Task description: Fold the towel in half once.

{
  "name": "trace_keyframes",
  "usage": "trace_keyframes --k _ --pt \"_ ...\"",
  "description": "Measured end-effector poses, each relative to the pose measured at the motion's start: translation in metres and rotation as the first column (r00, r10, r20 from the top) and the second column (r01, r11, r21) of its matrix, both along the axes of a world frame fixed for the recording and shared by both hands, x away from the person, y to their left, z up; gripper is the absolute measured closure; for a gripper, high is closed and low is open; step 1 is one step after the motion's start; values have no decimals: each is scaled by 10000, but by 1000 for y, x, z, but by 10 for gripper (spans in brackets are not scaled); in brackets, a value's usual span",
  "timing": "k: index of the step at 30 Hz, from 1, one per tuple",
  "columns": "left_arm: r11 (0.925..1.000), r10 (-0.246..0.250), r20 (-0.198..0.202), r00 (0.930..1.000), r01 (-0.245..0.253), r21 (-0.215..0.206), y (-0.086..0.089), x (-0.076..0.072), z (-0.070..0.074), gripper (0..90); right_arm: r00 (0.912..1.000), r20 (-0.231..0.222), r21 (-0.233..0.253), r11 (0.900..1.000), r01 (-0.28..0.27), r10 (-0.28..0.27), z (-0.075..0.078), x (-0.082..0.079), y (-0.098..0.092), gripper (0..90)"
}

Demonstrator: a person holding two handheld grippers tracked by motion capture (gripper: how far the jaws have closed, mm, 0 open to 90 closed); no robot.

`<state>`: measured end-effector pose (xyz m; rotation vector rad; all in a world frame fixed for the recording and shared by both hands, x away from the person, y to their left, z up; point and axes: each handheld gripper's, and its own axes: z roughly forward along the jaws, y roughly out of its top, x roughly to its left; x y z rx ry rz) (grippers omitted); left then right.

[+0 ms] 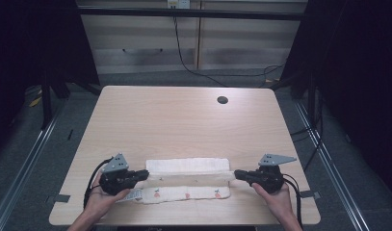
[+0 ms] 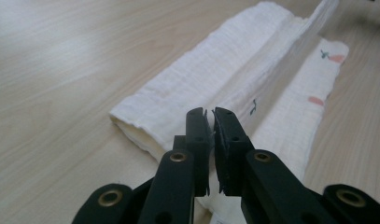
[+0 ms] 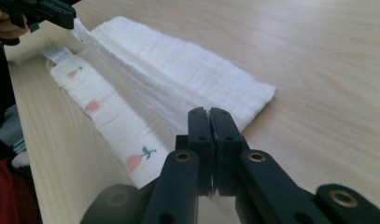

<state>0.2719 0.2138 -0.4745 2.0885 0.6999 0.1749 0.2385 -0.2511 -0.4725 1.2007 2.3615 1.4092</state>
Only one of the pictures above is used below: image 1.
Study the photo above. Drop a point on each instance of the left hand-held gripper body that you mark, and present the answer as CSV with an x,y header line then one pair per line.
x,y
116,179

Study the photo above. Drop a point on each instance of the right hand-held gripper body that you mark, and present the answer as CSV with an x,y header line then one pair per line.
x,y
270,178

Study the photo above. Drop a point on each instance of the white cloth with label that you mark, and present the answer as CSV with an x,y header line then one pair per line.
x,y
187,166

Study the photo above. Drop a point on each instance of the person's right hand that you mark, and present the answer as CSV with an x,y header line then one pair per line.
x,y
278,203

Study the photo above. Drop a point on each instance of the person's left hand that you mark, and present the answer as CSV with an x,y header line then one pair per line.
x,y
100,203

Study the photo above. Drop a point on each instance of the grey tape strip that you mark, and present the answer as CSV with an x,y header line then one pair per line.
x,y
58,198
310,194

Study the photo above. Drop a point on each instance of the small black floor strip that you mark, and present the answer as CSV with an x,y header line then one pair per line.
x,y
70,134

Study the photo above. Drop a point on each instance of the round black table grommet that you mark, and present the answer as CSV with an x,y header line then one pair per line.
x,y
222,99

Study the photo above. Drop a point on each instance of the black metal stand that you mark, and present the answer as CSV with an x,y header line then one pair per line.
x,y
311,99
46,102

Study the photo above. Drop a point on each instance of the yellow floor marker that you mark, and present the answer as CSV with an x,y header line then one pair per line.
x,y
35,102

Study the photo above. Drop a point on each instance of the dark curtain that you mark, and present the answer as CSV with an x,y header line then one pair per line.
x,y
33,48
360,80

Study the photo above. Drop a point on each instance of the metal floor rail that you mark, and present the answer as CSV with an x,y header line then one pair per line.
x,y
26,163
331,166

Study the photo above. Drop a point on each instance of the black horizontal frame bar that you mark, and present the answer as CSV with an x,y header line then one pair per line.
x,y
190,14

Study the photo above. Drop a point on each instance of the white wall outlet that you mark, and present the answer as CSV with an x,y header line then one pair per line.
x,y
179,4

